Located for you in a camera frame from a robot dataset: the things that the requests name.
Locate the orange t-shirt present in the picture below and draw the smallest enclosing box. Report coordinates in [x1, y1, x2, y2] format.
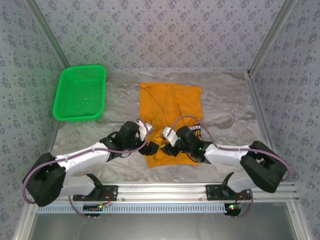
[138, 82, 204, 169]

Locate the green plastic basket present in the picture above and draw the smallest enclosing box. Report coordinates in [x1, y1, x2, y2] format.
[52, 64, 108, 123]

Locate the grey metal panel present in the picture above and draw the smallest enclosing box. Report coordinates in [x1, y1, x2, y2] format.
[29, 212, 298, 240]

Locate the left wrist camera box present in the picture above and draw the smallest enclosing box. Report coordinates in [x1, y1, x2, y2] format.
[118, 119, 155, 143]

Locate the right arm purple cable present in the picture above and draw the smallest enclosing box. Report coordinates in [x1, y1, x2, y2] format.
[171, 115, 292, 221]

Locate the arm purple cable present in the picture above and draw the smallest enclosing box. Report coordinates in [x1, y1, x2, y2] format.
[21, 119, 151, 221]
[171, 115, 292, 221]

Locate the aluminium mounting rail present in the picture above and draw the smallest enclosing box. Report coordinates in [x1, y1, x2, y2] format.
[26, 182, 300, 203]

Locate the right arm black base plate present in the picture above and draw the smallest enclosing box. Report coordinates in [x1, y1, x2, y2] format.
[205, 184, 252, 201]

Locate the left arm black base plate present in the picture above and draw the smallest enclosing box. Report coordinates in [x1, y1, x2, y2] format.
[72, 184, 119, 202]

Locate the slotted cable duct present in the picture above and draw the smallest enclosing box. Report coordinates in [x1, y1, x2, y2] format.
[36, 202, 228, 215]

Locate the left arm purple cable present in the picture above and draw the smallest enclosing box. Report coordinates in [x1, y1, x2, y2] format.
[21, 119, 151, 221]

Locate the aluminium frame leg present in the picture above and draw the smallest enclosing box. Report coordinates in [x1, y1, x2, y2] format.
[11, 201, 38, 240]
[284, 201, 313, 240]

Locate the aluminium frame post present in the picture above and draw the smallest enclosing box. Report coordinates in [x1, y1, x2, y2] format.
[247, 0, 299, 76]
[24, 0, 74, 73]

